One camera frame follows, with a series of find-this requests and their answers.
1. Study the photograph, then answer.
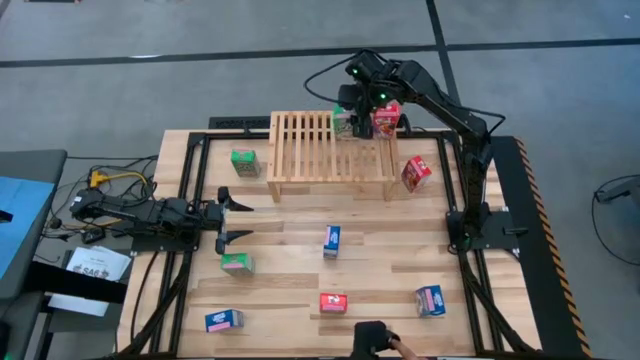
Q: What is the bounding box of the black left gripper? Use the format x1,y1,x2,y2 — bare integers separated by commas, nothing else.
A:
199,186,255,256

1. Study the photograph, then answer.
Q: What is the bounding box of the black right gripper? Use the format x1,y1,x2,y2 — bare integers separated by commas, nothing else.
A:
352,91,377,140

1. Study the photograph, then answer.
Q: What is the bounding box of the green Apple Jacks cereal box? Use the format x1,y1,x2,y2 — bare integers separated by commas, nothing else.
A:
229,148,262,179
331,103,357,141
220,252,257,277

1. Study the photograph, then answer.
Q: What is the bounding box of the red Froot Loops cereal box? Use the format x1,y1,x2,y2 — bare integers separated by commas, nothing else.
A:
370,101,403,141
319,292,349,315
400,155,433,194

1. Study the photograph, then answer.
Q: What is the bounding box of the blue Frosted Flakes cereal box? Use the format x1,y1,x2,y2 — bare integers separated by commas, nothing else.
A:
204,308,246,334
414,284,447,318
322,224,343,260

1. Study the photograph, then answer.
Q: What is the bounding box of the wooden slatted shelf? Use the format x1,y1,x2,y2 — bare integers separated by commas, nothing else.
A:
265,110,402,204

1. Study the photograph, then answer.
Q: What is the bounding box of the black perforated strip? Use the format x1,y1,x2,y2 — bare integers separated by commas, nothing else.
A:
208,115,271,130

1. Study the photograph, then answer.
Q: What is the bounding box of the black power adapter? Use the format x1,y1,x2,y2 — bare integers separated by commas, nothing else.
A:
80,227,106,245

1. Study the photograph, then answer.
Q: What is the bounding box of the printed white paper sheet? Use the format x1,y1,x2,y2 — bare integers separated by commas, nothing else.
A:
64,245,133,282

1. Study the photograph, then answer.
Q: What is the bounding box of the plain white paper sheet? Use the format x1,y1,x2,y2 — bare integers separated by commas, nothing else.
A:
47,293,111,318

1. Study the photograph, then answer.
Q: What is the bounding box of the black object bottom edge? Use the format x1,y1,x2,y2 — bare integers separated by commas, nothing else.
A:
351,320,421,360

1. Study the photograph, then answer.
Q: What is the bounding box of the blue sheet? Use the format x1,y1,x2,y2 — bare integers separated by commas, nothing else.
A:
0,175,56,281

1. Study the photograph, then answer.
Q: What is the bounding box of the black mat with hazard stripe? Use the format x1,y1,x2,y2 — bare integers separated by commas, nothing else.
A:
492,135,594,359

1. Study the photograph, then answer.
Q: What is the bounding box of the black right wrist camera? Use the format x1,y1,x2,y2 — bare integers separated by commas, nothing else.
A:
337,82,359,109

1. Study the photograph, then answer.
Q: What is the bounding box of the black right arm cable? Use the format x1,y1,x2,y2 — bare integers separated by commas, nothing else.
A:
302,48,364,106

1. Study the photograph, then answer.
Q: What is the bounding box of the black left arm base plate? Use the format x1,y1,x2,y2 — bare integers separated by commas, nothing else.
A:
130,234,201,254

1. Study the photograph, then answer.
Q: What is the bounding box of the yellow power cable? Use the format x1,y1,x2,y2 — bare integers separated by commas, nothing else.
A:
88,169,151,189

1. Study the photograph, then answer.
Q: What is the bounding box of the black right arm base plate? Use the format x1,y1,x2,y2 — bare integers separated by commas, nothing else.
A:
445,209,522,252

